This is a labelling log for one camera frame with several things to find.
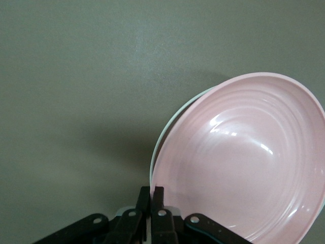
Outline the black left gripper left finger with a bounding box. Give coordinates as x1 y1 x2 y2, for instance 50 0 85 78
32 186 151 244

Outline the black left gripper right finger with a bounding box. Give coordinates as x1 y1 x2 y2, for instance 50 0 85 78
151 186 256 244

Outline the pink shallow bowl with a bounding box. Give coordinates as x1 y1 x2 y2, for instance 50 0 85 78
150 72 325 244

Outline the beige shallow bowl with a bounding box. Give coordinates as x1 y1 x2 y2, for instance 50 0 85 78
149 85 219 190

